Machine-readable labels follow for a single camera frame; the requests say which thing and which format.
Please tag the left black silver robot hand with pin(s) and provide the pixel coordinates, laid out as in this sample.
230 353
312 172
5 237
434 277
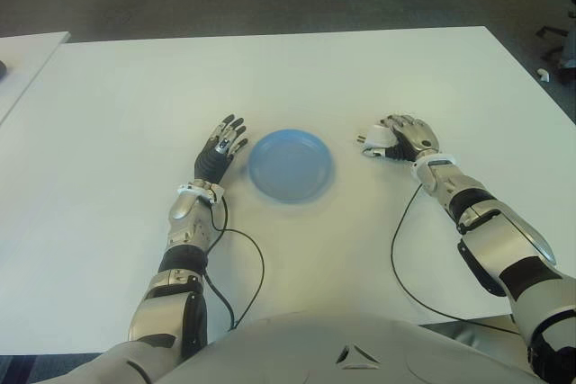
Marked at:
213 161

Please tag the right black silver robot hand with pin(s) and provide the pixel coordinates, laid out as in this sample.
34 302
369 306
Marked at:
416 136

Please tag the white charger plug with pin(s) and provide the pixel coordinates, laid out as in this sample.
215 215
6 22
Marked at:
380 136

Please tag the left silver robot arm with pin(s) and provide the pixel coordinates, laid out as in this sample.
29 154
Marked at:
186 226

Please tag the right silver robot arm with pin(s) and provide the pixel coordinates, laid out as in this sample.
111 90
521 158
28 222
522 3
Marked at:
495 240

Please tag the blue round plate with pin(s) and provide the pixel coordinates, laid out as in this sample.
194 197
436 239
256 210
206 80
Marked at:
290 168

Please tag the small white floor object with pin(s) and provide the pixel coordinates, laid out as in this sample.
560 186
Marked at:
543 74

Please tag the person in blue jeans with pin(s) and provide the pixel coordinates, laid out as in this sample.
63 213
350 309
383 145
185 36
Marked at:
569 58

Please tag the white side table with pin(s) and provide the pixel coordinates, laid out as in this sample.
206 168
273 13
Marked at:
27 69

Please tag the grey robot torso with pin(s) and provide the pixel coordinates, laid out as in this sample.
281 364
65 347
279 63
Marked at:
315 348

